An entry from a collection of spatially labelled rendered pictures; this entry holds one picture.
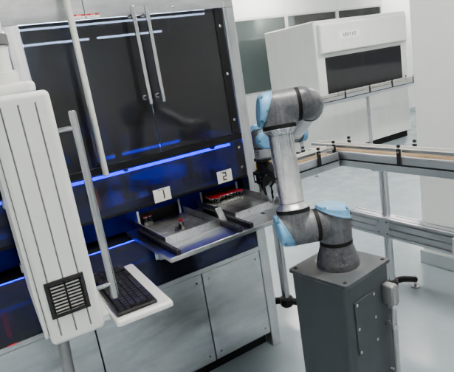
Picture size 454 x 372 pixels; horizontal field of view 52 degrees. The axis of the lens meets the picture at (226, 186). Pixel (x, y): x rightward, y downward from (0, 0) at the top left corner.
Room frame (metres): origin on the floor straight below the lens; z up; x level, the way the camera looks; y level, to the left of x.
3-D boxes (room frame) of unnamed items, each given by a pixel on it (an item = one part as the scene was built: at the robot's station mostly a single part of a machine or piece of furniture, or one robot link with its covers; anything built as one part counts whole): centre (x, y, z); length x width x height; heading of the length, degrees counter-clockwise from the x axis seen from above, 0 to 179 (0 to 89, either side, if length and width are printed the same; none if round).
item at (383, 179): (2.60, -0.90, 0.46); 0.09 x 0.09 x 0.77; 30
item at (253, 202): (2.17, -0.04, 0.90); 0.34 x 0.26 x 0.04; 31
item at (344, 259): (1.55, -0.35, 0.84); 0.15 x 0.15 x 0.10
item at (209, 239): (2.02, 0.07, 0.87); 0.70 x 0.48 x 0.02; 120
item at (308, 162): (2.66, -0.38, 0.92); 0.69 x 0.16 x 0.16; 120
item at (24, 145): (1.53, 0.64, 1.19); 0.50 x 0.19 x 0.78; 27
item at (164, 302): (1.59, 0.47, 0.79); 0.45 x 0.28 x 0.03; 27
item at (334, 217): (1.55, -0.35, 0.96); 0.13 x 0.12 x 0.14; 94
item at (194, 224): (2.00, 0.25, 0.90); 0.34 x 0.26 x 0.04; 30
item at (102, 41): (1.99, 0.47, 1.51); 0.47 x 0.01 x 0.59; 120
